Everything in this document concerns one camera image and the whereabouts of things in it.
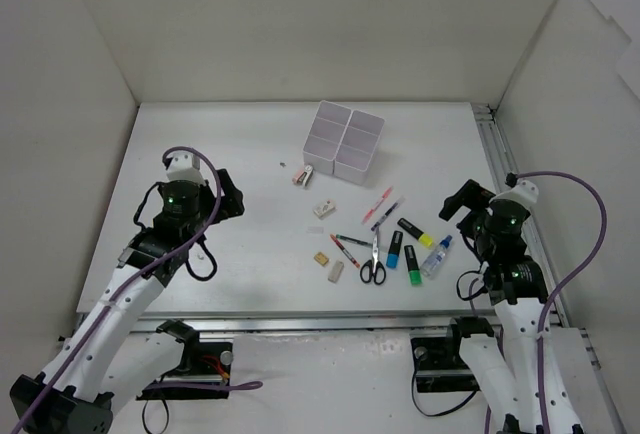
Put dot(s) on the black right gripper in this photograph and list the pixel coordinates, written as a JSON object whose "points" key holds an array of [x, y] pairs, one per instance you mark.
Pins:
{"points": [[463, 201]]}

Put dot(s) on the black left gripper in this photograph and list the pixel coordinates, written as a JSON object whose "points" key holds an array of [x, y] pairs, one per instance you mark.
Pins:
{"points": [[228, 196]]}

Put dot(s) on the purple clear pen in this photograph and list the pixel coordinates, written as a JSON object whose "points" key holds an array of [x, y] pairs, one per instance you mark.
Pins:
{"points": [[387, 214]]}

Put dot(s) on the pink pen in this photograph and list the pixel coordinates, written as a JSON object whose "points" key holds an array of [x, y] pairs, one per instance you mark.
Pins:
{"points": [[377, 204]]}

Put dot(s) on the orange red pen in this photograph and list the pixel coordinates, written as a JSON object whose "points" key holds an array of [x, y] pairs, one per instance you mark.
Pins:
{"points": [[344, 250]]}

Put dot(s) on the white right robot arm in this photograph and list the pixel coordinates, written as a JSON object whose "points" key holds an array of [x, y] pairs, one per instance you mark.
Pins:
{"points": [[516, 371]]}

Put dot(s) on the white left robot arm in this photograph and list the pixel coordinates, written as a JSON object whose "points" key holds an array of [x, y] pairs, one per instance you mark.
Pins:
{"points": [[90, 381]]}

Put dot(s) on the yellow highlighter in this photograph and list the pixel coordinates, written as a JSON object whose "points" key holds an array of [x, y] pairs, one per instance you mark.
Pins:
{"points": [[415, 232]]}

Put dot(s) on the green highlighter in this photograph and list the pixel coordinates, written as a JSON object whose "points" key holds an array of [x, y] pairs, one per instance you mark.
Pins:
{"points": [[412, 265]]}

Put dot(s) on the blue highlighter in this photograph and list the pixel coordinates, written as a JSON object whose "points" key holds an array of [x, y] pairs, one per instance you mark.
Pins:
{"points": [[395, 247]]}

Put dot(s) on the pink white stapler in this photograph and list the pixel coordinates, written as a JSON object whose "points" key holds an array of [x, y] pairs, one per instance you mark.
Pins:
{"points": [[303, 176]]}

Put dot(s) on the clear plastic pen cap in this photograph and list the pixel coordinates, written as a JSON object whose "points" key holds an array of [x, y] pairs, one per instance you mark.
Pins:
{"points": [[316, 230]]}

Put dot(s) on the tan small eraser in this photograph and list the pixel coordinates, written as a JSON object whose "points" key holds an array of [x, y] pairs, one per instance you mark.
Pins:
{"points": [[321, 258]]}

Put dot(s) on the white divided organizer left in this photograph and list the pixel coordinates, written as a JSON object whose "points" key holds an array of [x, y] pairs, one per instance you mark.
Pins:
{"points": [[325, 135]]}

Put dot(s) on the white divided organizer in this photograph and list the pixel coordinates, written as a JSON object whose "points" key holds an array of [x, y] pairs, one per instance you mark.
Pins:
{"points": [[358, 146], [325, 135]]}

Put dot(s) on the white divided organizer right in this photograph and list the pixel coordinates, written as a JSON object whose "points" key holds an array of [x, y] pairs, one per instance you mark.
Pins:
{"points": [[358, 146]]}

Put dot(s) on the green pen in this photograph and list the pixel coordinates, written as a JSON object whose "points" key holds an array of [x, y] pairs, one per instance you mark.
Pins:
{"points": [[353, 240]]}

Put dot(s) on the beige long eraser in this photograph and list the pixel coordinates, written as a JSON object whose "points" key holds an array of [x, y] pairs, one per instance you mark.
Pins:
{"points": [[335, 271]]}

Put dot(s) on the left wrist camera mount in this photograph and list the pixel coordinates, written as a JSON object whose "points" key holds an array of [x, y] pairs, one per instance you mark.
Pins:
{"points": [[183, 166]]}

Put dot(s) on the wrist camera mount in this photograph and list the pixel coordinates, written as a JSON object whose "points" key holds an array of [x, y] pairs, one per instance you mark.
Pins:
{"points": [[183, 166], [524, 193]]}

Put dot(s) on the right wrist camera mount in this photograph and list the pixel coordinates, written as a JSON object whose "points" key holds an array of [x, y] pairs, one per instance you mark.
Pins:
{"points": [[524, 193]]}

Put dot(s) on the black handled scissors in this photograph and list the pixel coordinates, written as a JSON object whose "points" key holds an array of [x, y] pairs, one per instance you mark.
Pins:
{"points": [[373, 271]]}

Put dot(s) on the aluminium rail frame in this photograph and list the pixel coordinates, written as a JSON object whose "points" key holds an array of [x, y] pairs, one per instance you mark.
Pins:
{"points": [[261, 265]]}

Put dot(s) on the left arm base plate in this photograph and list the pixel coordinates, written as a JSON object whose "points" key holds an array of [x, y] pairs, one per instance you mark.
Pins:
{"points": [[208, 364]]}

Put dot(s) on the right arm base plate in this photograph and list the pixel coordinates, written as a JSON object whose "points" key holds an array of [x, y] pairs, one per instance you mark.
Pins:
{"points": [[462, 362]]}

